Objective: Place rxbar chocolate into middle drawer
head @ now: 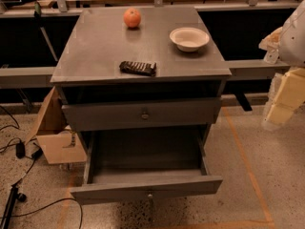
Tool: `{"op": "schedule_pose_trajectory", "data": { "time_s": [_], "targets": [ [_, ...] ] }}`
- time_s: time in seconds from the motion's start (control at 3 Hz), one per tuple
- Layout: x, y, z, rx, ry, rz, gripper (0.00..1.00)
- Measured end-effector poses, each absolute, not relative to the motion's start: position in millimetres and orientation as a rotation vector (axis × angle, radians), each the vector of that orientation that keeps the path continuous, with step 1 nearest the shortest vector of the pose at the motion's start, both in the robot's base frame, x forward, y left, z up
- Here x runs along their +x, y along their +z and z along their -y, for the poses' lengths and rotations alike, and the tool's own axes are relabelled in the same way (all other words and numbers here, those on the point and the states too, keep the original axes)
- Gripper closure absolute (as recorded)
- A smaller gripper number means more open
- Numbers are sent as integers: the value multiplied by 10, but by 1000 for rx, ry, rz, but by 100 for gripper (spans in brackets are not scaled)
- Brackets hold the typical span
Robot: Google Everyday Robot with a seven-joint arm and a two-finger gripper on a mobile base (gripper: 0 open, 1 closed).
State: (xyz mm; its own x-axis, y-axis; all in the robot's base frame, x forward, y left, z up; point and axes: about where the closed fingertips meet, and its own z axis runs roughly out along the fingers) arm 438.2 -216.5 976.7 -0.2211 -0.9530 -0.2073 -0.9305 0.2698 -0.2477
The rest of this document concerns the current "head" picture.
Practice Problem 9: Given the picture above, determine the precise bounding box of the grey wooden drawer cabinet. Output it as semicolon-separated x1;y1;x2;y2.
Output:
50;5;233;206

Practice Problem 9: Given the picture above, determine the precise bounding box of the open grey middle drawer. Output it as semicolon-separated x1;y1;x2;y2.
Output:
71;125;222;204

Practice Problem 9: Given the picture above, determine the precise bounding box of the black tripod leg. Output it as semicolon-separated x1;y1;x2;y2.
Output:
0;185;27;229

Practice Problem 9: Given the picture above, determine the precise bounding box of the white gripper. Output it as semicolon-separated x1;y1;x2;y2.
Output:
258;27;305;126

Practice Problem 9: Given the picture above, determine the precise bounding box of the black power adapter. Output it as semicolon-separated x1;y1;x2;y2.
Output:
15;141;26;158

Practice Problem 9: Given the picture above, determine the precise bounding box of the brown cardboard box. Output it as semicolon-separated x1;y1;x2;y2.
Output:
25;88;87;164

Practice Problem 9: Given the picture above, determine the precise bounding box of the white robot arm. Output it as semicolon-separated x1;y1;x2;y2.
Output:
258;1;305;130

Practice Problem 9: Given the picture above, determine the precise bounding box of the grey metal rail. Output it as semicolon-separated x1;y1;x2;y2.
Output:
0;59;290;89

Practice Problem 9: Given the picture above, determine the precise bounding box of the closed grey top drawer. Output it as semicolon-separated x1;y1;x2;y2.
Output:
62;97;221;132

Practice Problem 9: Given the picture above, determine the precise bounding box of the black floor cable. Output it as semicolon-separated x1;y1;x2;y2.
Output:
0;198;84;229

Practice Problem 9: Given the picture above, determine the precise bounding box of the orange fruit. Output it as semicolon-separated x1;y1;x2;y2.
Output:
123;8;141;29

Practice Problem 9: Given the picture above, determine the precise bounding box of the white paper bowl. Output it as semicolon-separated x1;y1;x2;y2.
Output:
170;28;210;52

